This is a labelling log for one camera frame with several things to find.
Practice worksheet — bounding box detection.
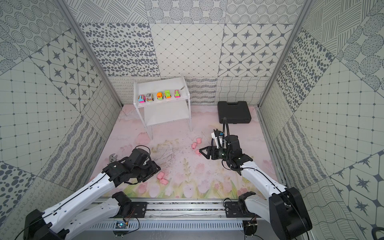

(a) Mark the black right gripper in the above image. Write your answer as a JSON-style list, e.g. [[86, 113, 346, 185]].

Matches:
[[199, 146, 232, 161]]

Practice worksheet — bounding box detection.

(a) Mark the pink green toy truck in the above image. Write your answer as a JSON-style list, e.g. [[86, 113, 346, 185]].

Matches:
[[174, 90, 181, 98]]

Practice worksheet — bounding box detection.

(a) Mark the orange green toy dump truck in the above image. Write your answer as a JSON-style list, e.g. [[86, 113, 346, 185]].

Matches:
[[164, 90, 172, 99]]

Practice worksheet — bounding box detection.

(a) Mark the pink teal toy truck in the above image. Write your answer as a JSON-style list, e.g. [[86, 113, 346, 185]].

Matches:
[[138, 95, 146, 103]]

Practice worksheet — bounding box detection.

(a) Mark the green orange toy mixer truck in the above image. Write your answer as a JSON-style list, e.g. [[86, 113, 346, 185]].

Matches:
[[157, 92, 164, 100]]

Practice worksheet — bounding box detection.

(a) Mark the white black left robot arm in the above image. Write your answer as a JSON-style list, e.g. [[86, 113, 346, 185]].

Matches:
[[16, 145, 161, 240]]

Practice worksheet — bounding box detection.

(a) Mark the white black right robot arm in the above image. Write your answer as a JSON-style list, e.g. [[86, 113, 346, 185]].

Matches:
[[199, 118, 313, 240]]

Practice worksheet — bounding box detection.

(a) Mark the black plastic tool case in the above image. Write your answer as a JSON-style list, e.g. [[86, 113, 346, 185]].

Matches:
[[217, 101, 252, 124]]

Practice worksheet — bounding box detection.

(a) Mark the white two-tier shelf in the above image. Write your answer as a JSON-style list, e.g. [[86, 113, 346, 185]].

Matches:
[[133, 76, 192, 139]]

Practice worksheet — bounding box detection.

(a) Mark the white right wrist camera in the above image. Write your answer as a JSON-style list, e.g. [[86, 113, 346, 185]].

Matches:
[[211, 130, 226, 149]]

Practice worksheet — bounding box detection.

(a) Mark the orange handled adjustable wrench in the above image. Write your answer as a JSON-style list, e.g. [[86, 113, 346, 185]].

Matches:
[[109, 154, 118, 163]]

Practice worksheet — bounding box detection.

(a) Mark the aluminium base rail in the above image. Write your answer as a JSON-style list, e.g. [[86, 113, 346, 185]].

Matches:
[[90, 198, 262, 234]]

